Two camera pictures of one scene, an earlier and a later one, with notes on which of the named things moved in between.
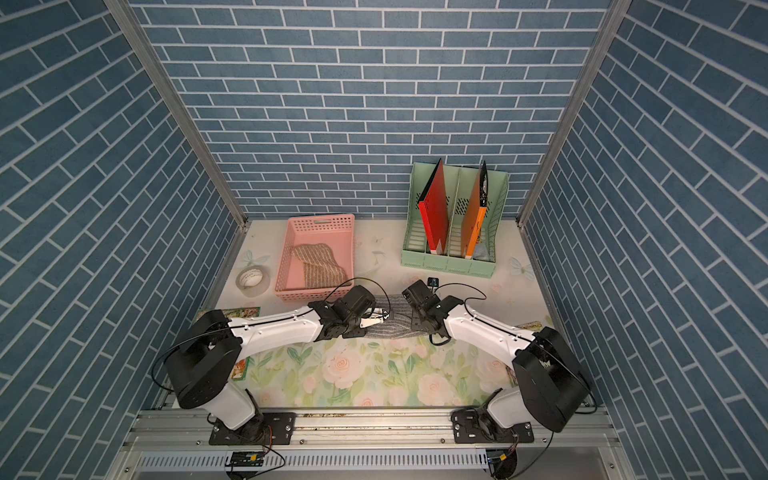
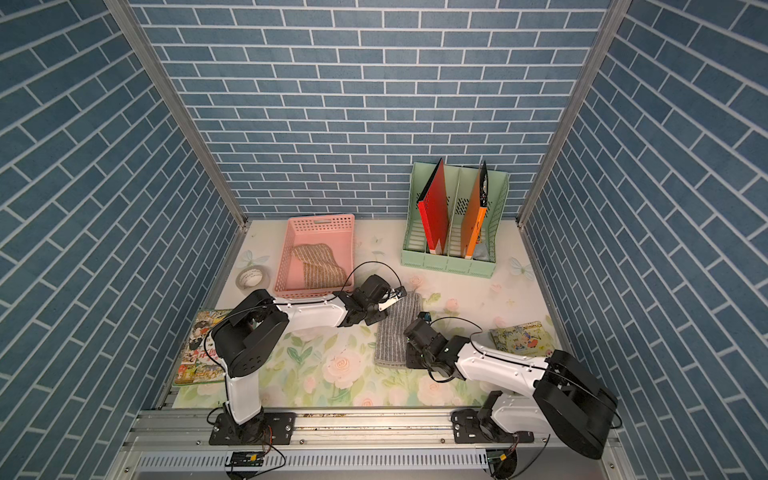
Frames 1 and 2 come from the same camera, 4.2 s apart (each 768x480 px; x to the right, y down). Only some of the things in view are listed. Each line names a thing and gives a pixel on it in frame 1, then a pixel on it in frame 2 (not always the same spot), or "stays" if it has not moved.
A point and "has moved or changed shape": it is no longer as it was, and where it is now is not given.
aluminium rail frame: (178, 444) stays
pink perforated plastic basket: (317, 259) stays
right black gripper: (415, 321) -> (411, 361)
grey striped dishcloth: (398, 324) has moved or changed shape
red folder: (433, 204) stays
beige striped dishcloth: (320, 266) stays
